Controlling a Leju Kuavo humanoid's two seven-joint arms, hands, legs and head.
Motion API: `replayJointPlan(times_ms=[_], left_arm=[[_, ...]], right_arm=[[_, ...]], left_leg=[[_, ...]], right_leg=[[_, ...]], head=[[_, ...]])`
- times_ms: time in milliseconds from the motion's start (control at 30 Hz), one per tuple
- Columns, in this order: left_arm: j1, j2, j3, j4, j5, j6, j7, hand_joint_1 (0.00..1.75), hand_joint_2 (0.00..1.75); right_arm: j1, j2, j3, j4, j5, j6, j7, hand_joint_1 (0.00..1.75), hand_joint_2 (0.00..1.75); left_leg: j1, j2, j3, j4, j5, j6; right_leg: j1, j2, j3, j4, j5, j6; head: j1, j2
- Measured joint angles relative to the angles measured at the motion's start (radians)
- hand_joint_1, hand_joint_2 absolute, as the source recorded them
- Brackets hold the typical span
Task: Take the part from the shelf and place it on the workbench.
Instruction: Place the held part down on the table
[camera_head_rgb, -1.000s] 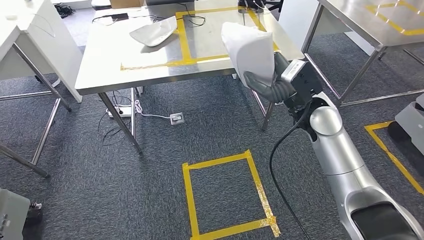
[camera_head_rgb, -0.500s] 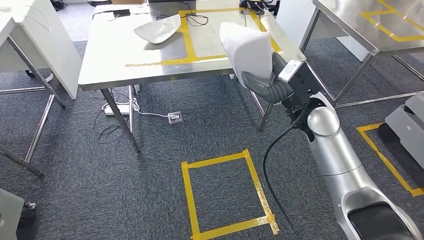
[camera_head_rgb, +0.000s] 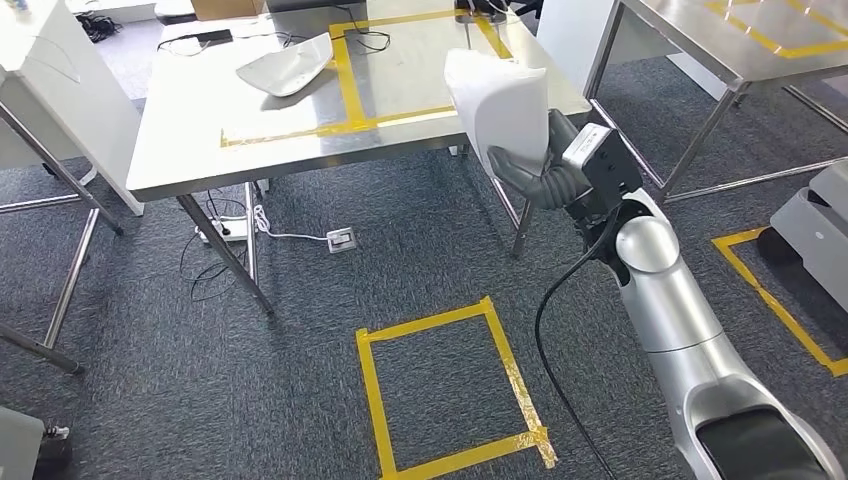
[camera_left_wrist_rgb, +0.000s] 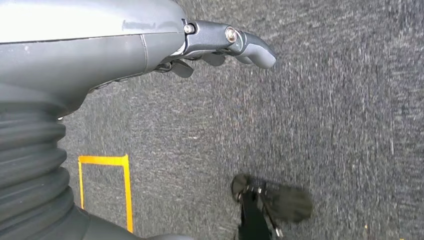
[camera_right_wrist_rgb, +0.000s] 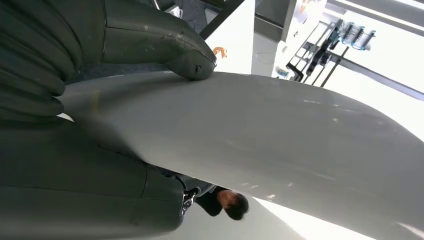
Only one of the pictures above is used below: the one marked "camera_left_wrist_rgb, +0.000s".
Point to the left robot hand grey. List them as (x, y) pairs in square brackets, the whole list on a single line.
[(82, 49)]

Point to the yellow floor tape square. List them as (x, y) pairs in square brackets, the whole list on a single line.
[(102, 160)]

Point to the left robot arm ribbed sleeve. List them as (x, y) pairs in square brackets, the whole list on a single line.
[(30, 172)]

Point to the black robot foot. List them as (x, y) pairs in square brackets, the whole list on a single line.
[(285, 202)]

